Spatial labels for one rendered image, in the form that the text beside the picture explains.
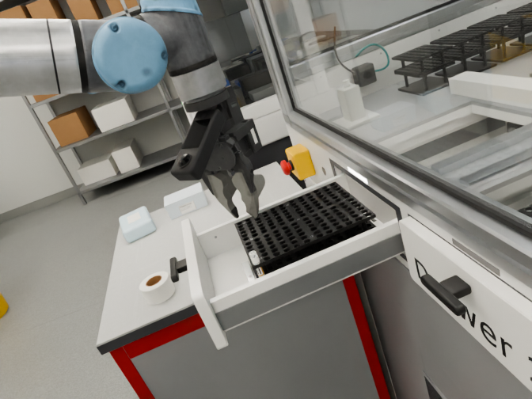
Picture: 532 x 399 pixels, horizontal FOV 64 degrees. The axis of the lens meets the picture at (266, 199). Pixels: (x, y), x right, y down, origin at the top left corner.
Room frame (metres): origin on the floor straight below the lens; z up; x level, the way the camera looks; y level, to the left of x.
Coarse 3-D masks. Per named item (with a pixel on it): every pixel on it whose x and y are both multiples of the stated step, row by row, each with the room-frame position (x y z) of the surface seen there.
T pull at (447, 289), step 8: (424, 280) 0.41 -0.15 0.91; (432, 280) 0.40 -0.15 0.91; (448, 280) 0.40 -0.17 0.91; (456, 280) 0.39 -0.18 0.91; (432, 288) 0.39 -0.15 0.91; (440, 288) 0.39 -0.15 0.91; (448, 288) 0.38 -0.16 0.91; (456, 288) 0.38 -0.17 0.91; (464, 288) 0.38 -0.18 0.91; (440, 296) 0.38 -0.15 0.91; (448, 296) 0.37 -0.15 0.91; (456, 296) 0.37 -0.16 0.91; (464, 296) 0.37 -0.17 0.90; (448, 304) 0.36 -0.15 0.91; (456, 304) 0.36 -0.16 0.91; (456, 312) 0.35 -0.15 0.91; (464, 312) 0.35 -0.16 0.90
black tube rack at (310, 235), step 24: (312, 192) 0.78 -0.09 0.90; (336, 192) 0.74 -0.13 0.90; (264, 216) 0.76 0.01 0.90; (288, 216) 0.72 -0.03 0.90; (312, 216) 0.69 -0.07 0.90; (336, 216) 0.65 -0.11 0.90; (360, 216) 0.62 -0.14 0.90; (264, 240) 0.66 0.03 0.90; (288, 240) 0.63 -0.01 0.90; (312, 240) 0.61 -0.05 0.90; (336, 240) 0.63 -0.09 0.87; (264, 264) 0.59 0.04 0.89; (288, 264) 0.61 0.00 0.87
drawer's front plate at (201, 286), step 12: (192, 228) 0.79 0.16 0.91; (192, 240) 0.71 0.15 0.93; (192, 252) 0.66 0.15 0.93; (192, 264) 0.62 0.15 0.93; (204, 264) 0.71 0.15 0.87; (192, 276) 0.58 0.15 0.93; (204, 276) 0.63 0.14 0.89; (192, 288) 0.55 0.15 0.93; (204, 288) 0.57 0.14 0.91; (192, 300) 0.53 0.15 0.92; (204, 300) 0.53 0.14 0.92; (204, 312) 0.53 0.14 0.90; (204, 324) 0.53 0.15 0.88; (216, 324) 0.53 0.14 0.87; (216, 336) 0.53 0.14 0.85
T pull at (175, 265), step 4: (172, 260) 0.69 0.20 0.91; (176, 260) 0.69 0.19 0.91; (180, 260) 0.68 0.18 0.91; (184, 260) 0.67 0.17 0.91; (172, 264) 0.67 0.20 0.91; (176, 264) 0.67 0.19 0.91; (180, 264) 0.66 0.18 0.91; (184, 264) 0.66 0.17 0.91; (172, 268) 0.66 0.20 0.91; (176, 268) 0.66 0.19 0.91; (180, 268) 0.66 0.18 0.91; (184, 268) 0.66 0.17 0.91; (172, 272) 0.65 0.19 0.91; (176, 272) 0.64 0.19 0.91; (180, 272) 0.66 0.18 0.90; (172, 276) 0.63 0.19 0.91; (176, 276) 0.63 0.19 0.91; (172, 280) 0.63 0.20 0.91; (176, 280) 0.63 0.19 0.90
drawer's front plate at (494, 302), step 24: (408, 216) 0.53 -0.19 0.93; (408, 240) 0.51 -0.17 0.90; (432, 240) 0.46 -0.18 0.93; (408, 264) 0.53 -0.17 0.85; (432, 264) 0.46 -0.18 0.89; (456, 264) 0.40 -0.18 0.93; (480, 288) 0.36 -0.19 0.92; (504, 288) 0.34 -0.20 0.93; (480, 312) 0.37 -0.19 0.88; (504, 312) 0.32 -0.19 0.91; (528, 312) 0.30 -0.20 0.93; (480, 336) 0.37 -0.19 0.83; (504, 336) 0.33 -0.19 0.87; (528, 336) 0.29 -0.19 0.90; (504, 360) 0.33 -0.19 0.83; (528, 360) 0.30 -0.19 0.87; (528, 384) 0.30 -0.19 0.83
